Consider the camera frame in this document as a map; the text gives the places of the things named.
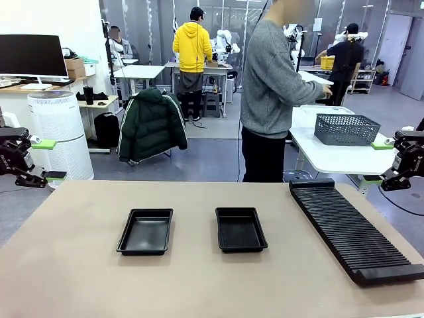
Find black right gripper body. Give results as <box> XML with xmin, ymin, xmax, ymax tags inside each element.
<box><xmin>392</xmin><ymin>130</ymin><xmax>424</xmax><ymax>177</ymax></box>

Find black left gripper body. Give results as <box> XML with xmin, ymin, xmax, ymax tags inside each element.
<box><xmin>0</xmin><ymin>127</ymin><xmax>34</xmax><ymax>176</ymax></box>

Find black ESD tray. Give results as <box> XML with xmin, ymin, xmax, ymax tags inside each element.
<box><xmin>116</xmin><ymin>207</ymin><xmax>174</xmax><ymax>257</ymax></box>
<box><xmin>215</xmin><ymin>207</ymin><xmax>269</xmax><ymax>254</ymax></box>

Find person's right forearm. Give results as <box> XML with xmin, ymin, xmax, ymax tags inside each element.
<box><xmin>293</xmin><ymin>73</ymin><xmax>325</xmax><ymax>101</ymax></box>

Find white cylindrical air purifier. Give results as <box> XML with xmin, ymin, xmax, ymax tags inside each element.
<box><xmin>26</xmin><ymin>90</ymin><xmax>95</xmax><ymax>186</ymax></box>

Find grey plastic basket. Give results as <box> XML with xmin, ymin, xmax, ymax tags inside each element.
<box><xmin>313</xmin><ymin>113</ymin><xmax>382</xmax><ymax>147</ymax></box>

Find large white table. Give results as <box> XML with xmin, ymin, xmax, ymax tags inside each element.
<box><xmin>288</xmin><ymin>105</ymin><xmax>403</xmax><ymax>196</ymax></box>

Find black backpack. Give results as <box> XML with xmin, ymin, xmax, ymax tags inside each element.
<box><xmin>93</xmin><ymin>111</ymin><xmax>120</xmax><ymax>149</ymax></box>

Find wooden top desk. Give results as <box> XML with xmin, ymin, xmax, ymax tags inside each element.
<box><xmin>0</xmin><ymin>74</ymin><xmax>87</xmax><ymax>100</ymax></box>

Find black tumbler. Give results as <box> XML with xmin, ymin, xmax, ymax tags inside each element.
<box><xmin>82</xmin><ymin>85</ymin><xmax>95</xmax><ymax>106</ymax></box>

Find black slotted board rack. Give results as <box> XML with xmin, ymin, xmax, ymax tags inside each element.
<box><xmin>288</xmin><ymin>178</ymin><xmax>424</xmax><ymax>288</ymax></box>

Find low storage shelf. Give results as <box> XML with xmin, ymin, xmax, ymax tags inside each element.
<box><xmin>350</xmin><ymin>68</ymin><xmax>377</xmax><ymax>95</ymax></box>

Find black cloth item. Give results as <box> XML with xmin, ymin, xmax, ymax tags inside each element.
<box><xmin>76</xmin><ymin>91</ymin><xmax>109</xmax><ymax>101</ymax></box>

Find small wooden side desk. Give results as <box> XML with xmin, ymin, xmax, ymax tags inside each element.
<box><xmin>76</xmin><ymin>95</ymin><xmax>119</xmax><ymax>155</ymax></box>

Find clear plastic tray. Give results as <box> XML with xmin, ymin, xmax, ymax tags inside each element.
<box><xmin>299</xmin><ymin>104</ymin><xmax>355</xmax><ymax>117</ymax></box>

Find person in black clothes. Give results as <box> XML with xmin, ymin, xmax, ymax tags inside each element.
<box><xmin>314</xmin><ymin>23</ymin><xmax>365</xmax><ymax>107</ymax></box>

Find black computer monitor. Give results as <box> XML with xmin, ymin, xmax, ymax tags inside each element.
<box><xmin>0</xmin><ymin>34</ymin><xmax>70</xmax><ymax>91</ymax></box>

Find white background table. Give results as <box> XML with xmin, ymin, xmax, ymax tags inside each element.
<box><xmin>297</xmin><ymin>70</ymin><xmax>335</xmax><ymax>86</ymax></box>

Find grey door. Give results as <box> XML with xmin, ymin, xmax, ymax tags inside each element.
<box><xmin>378</xmin><ymin>13</ymin><xmax>413</xmax><ymax>87</ymax></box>

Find dark green puffer jacket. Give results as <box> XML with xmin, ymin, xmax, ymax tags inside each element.
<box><xmin>117</xmin><ymin>87</ymin><xmax>189</xmax><ymax>166</ymax></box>

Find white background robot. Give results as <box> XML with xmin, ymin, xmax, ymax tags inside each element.
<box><xmin>211</xmin><ymin>29</ymin><xmax>241</xmax><ymax>64</ymax></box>
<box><xmin>283</xmin><ymin>23</ymin><xmax>307</xmax><ymax>62</ymax></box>
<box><xmin>333</xmin><ymin>31</ymin><xmax>369</xmax><ymax>46</ymax></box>

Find black tripod stand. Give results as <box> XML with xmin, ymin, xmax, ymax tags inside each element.
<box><xmin>102</xmin><ymin>19</ymin><xmax>117</xmax><ymax>100</ymax></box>

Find white height-adjustable table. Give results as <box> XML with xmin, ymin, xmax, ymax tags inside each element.
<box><xmin>113</xmin><ymin>64</ymin><xmax>166</xmax><ymax>100</ymax></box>

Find seated person in grey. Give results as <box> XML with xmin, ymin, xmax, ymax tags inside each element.
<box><xmin>109</xmin><ymin>25</ymin><xmax>133</xmax><ymax>60</ymax></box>

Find person in grey sweater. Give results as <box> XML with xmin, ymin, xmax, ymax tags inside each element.
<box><xmin>240</xmin><ymin>0</ymin><xmax>302</xmax><ymax>183</ymax></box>

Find grey step stool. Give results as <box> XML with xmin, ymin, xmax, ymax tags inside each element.
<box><xmin>201</xmin><ymin>92</ymin><xmax>223</xmax><ymax>119</ymax></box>

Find person in yellow hoodie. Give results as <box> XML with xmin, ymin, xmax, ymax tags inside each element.
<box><xmin>172</xmin><ymin>6</ymin><xmax>213</xmax><ymax>122</ymax></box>

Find grey work table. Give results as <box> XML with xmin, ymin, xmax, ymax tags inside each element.
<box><xmin>164</xmin><ymin>61</ymin><xmax>234</xmax><ymax>117</ymax></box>

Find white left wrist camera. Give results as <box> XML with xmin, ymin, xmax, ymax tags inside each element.
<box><xmin>0</xmin><ymin>112</ymin><xmax>21</xmax><ymax>129</ymax></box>

